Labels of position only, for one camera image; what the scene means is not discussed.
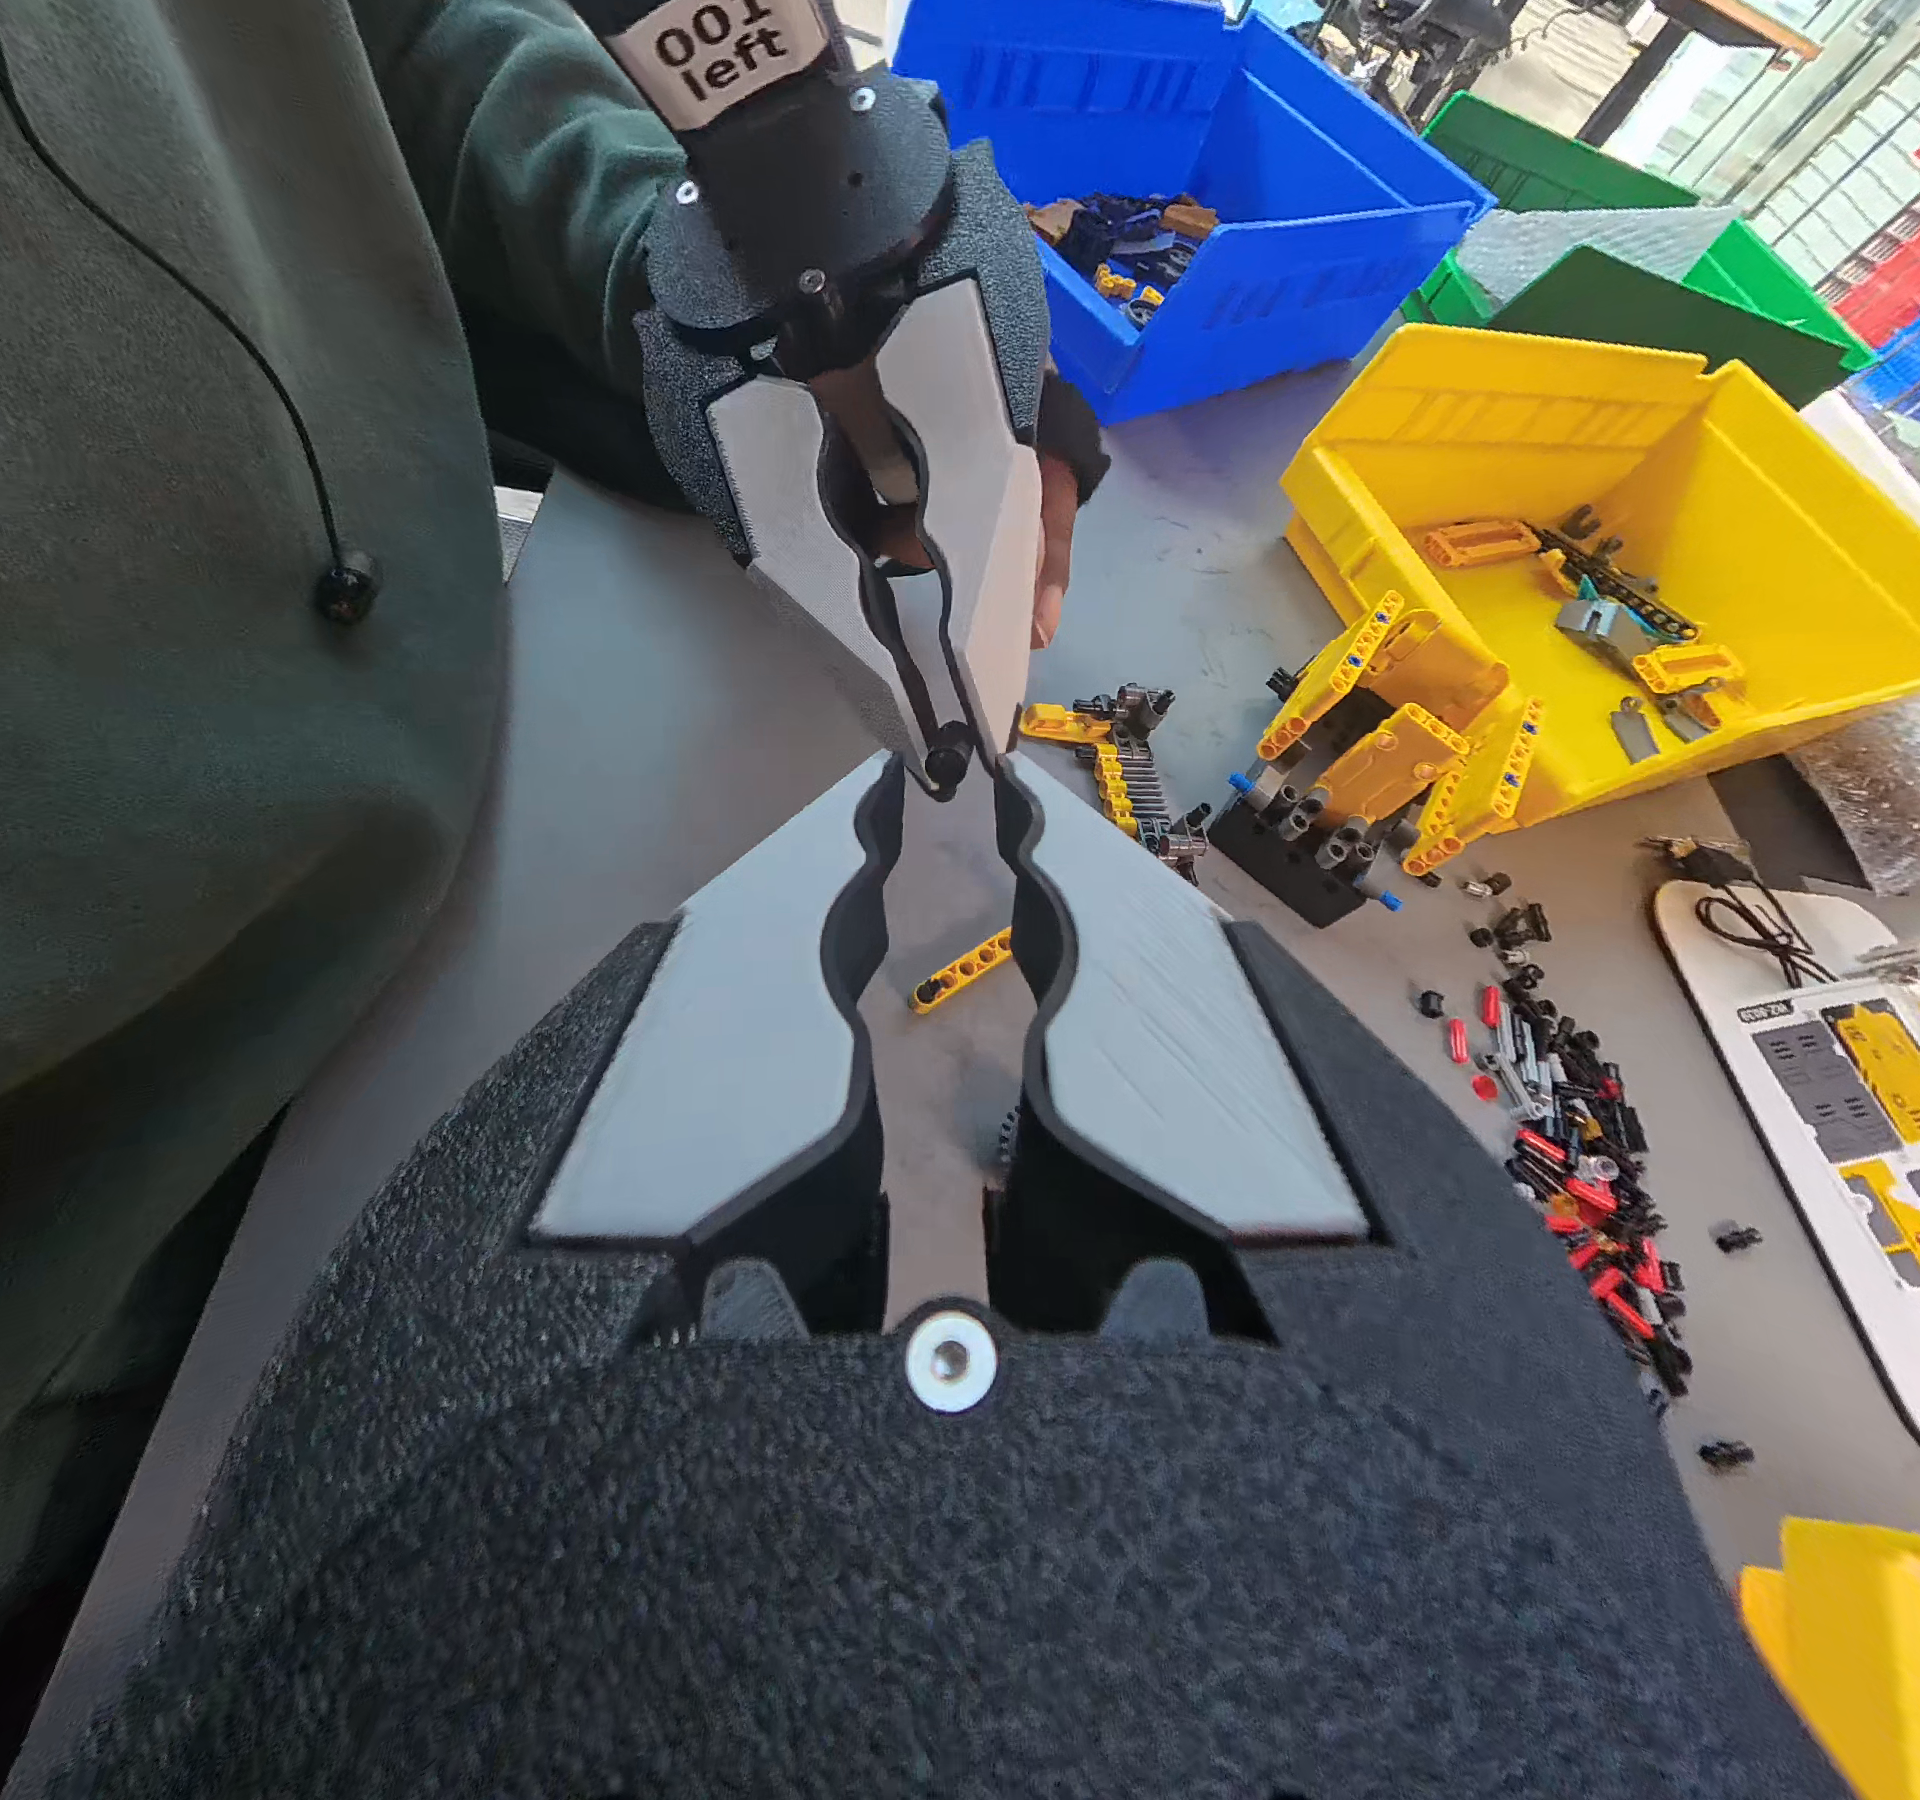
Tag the yellow bin with large parts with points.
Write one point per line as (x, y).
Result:
(1769, 526)

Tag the heap of dark lego parts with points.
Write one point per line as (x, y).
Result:
(1126, 239)

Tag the large yellow black lego model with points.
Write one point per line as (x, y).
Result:
(1366, 778)

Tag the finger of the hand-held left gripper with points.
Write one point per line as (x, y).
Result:
(983, 482)
(780, 510)

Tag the yellow grey lego claw assembly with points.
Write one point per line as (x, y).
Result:
(1119, 765)

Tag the person's left forearm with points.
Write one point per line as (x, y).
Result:
(496, 209)

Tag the green storage bin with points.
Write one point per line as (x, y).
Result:
(1651, 324)

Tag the book stand with white base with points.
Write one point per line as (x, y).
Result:
(1883, 938)

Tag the person's left hand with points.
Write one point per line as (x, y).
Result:
(1053, 556)

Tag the stack of red blue crates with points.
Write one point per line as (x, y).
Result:
(1883, 313)

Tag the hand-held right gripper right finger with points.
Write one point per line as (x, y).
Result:
(1184, 1066)

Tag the bubble wrap sheet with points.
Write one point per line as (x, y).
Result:
(1590, 239)
(1863, 778)

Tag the blue storage bin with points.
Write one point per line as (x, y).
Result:
(1320, 224)

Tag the yellow lego beam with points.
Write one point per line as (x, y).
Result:
(965, 967)

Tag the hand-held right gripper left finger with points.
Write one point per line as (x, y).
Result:
(704, 1066)

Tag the pile of small lego pieces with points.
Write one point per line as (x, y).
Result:
(1576, 1155)

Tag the empty yellow storage bin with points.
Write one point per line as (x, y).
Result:
(1846, 1648)

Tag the heap of large lego parts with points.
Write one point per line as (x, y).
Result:
(1606, 614)

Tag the black lego long pin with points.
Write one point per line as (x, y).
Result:
(1736, 1237)
(1725, 1453)

